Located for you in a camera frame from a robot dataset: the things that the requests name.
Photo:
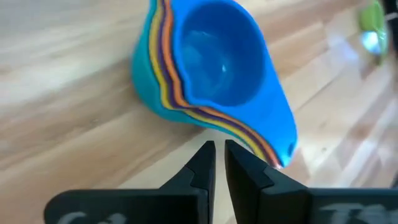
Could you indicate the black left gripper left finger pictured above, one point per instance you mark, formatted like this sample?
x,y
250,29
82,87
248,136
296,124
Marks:
x,y
192,186

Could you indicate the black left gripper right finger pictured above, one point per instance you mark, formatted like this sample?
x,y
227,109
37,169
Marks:
x,y
248,183

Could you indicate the blue measuring cup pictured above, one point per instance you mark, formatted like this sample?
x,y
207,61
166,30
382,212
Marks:
x,y
224,62

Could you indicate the orange measuring cup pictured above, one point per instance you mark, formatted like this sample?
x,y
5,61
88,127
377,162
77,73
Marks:
x,y
168,46

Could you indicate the green measuring cup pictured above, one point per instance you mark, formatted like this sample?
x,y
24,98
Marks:
x,y
373,18

